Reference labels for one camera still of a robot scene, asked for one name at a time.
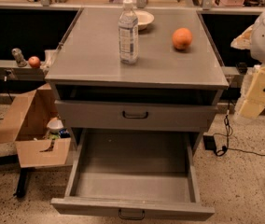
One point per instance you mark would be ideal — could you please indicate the black phone on shelf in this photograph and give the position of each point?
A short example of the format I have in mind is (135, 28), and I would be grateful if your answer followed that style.
(242, 68)

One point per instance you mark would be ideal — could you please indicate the black power adapter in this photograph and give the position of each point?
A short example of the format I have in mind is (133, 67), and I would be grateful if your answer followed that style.
(209, 142)

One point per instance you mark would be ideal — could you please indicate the grey drawer cabinet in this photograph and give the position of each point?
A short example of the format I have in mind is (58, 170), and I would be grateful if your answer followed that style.
(174, 84)

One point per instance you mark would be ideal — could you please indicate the orange fruit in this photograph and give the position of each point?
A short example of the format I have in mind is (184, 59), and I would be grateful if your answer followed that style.
(182, 38)

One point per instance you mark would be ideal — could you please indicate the white bowl in box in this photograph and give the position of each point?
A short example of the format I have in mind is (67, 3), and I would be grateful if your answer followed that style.
(55, 125)

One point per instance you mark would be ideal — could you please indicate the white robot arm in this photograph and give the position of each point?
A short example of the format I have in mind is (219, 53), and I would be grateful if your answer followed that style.
(257, 49)

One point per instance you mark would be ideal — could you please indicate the open cardboard box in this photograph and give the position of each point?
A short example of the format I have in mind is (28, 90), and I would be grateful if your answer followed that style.
(25, 125)

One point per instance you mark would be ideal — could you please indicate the clear plastic water bottle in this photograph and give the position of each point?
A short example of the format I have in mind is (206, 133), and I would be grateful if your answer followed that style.
(128, 34)

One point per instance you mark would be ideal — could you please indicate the small grey figurine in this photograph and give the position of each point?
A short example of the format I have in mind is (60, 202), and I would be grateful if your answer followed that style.
(18, 56)

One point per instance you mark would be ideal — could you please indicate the open lower grey drawer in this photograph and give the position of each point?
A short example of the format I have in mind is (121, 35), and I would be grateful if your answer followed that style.
(133, 175)

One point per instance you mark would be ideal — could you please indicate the white ceramic bowl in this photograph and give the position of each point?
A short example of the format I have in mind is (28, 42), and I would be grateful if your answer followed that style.
(144, 19)

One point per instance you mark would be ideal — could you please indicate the red apple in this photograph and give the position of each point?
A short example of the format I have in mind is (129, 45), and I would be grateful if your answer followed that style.
(34, 62)

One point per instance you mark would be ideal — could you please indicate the black table leg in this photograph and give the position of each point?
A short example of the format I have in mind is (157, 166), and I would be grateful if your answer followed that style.
(21, 187)

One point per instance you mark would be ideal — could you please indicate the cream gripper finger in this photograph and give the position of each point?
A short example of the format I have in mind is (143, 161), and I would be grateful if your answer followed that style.
(252, 100)
(243, 41)

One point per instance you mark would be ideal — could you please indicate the closed upper grey drawer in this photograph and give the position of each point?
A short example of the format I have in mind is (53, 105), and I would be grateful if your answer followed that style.
(130, 116)

